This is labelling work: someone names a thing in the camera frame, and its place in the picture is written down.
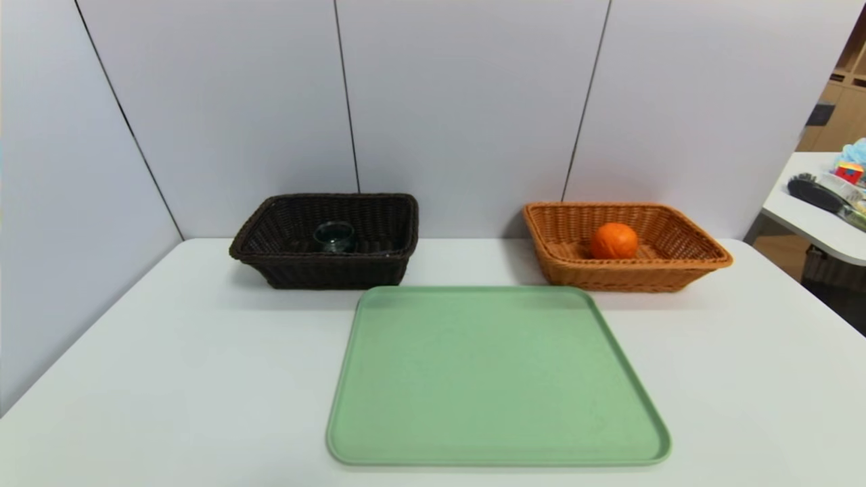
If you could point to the glass cup with black holder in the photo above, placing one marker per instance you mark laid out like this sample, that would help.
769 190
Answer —
334 237

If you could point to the orange fruit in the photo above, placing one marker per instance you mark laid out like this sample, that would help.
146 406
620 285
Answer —
614 241

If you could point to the dark brown wicker basket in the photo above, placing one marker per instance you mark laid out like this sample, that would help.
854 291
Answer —
325 270

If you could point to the orange wicker basket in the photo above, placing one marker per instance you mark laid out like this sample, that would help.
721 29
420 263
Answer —
676 264

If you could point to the dark woven storage basket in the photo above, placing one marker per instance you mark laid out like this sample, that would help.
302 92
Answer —
832 267

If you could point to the green plastic tray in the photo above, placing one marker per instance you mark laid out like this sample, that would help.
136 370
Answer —
487 392

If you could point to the white side table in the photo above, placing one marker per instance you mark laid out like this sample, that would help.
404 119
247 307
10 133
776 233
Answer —
805 220

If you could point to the black round brush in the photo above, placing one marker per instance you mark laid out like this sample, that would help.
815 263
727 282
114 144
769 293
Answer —
815 193

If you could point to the clear plastic package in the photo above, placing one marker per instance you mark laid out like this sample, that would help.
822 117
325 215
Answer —
846 196

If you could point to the red toy block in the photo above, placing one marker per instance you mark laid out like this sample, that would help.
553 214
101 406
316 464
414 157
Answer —
850 172

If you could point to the wooden shelf cabinet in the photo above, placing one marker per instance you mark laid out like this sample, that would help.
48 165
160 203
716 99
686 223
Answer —
846 115

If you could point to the blue plush toy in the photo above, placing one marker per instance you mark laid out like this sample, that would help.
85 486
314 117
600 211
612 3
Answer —
856 150

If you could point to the dark grey wall box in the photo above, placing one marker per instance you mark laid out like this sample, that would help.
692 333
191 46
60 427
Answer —
821 113

